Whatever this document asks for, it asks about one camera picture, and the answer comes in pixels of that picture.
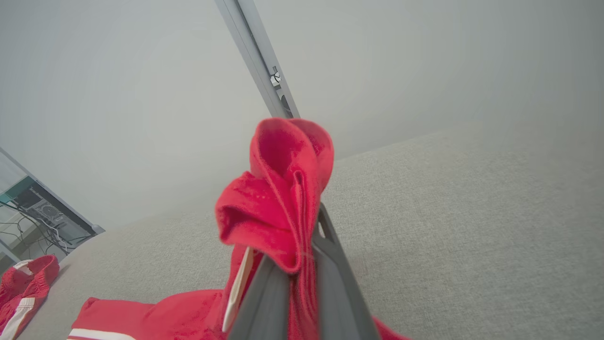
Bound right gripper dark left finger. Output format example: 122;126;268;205
226;255;291;340

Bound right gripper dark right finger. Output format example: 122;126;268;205
311;203;380;340

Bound red white jersey shirt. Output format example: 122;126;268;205
66;117;411;340

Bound red white sports shorts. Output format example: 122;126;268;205
0;255;60;340

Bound teal green board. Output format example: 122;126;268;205
0;176;37;204

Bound grey partition post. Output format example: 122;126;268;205
215;0;301;119

